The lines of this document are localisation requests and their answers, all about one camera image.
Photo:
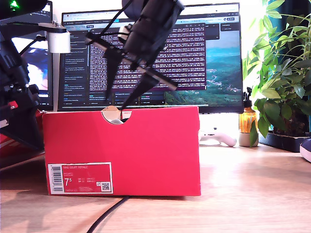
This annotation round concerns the narrow black computer monitor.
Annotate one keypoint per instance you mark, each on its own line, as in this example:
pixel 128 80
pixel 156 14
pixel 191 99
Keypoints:
pixel 40 72

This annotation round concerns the blue suede white-striped shoe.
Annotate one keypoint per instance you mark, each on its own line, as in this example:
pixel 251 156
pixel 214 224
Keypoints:
pixel 117 121
pixel 306 148

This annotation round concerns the green leafy houseplant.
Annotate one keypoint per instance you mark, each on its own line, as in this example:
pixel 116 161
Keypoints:
pixel 286 80

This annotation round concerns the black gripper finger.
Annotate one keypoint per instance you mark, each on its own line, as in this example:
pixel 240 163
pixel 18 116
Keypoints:
pixel 143 86
pixel 113 65
pixel 22 131

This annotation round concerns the amber pump bottle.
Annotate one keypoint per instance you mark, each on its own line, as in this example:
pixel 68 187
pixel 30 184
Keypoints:
pixel 246 121

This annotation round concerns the small white pot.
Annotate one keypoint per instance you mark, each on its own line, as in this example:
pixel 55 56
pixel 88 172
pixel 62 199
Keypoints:
pixel 243 140

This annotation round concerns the red Nike shoebox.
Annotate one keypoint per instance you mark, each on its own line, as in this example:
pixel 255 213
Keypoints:
pixel 133 150

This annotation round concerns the wide black computer monitor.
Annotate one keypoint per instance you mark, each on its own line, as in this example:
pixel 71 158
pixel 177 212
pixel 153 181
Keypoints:
pixel 218 60

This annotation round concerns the white game controller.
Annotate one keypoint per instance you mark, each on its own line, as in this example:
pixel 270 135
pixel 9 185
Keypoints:
pixel 226 140

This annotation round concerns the black plant tray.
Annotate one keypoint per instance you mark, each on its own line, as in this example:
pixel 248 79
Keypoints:
pixel 284 143

